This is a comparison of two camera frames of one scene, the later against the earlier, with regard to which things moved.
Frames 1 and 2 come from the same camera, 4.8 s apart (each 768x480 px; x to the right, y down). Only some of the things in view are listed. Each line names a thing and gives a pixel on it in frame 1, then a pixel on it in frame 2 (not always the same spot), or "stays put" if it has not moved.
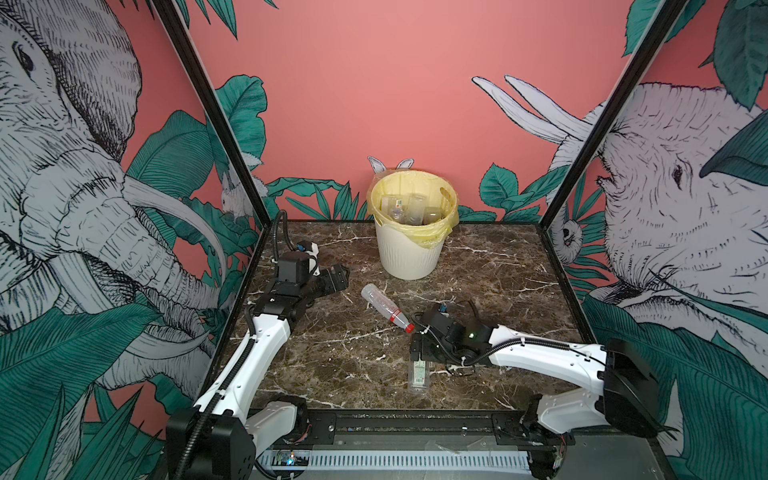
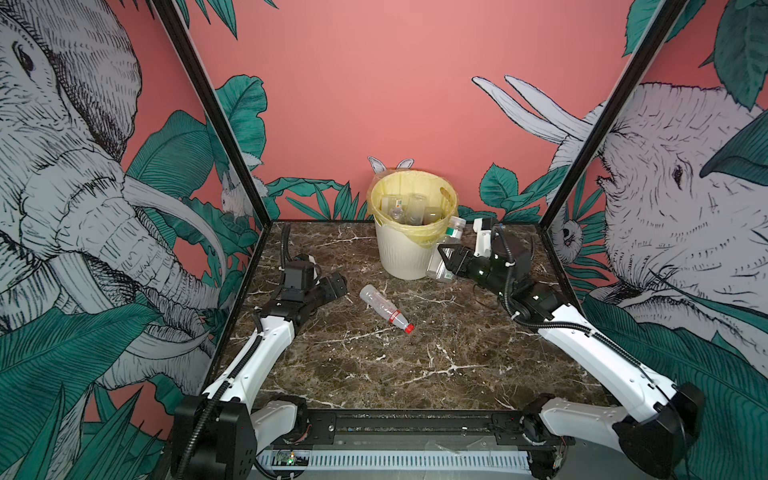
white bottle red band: [389, 309] stays put
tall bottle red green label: [397, 214] stays put
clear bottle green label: [419, 375] -> [438, 267]
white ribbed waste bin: [406, 257] stays put
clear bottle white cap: [415, 209] stays put
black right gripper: [423, 347] -> [460, 260]
